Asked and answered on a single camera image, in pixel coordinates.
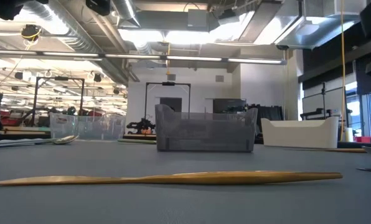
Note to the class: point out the green plastic utensil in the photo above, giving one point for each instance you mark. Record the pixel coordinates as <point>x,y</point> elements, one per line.
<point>135,141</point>

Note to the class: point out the gold knife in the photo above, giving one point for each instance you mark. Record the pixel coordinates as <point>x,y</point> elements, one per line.
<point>219,178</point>

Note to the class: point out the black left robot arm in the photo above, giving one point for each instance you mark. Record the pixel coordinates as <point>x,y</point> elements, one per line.
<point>2,7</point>

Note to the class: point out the black background robot arm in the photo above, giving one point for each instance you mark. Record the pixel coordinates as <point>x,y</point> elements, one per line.
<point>140,126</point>

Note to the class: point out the long ceiling light fixture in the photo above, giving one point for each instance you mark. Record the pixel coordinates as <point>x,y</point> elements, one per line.
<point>191,58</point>

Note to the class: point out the clear plastic bin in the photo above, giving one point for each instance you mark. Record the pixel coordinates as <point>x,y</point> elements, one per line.
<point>89,129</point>

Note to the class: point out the red storage bin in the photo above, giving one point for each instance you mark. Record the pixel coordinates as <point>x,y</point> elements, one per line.
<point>11,119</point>

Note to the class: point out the wooden top work table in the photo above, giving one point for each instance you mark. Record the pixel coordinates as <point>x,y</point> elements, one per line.
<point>17,132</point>

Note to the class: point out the black computer monitor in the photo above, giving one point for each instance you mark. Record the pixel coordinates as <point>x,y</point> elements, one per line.
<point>229,104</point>

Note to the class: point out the dark grey translucent bin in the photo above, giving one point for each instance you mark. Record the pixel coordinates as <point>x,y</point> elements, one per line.
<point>204,137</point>

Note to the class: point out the black equipment case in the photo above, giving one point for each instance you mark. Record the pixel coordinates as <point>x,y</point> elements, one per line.
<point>271,113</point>

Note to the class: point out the white board panel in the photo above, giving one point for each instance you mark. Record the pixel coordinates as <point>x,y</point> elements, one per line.
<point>313,102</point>

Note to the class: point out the white plastic bin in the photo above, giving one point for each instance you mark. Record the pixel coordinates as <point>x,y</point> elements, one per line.
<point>297,137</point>

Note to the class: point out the black tripod stand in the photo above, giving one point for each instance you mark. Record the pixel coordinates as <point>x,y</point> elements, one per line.
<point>323,99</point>

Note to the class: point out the white paper roll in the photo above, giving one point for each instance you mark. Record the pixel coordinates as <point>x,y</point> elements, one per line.
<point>349,135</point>

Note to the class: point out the red box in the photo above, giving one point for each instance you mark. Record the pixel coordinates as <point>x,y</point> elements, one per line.
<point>363,139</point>

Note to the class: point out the black camera gantry frame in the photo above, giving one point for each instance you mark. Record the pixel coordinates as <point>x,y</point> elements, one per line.
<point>36,99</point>
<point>146,99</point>

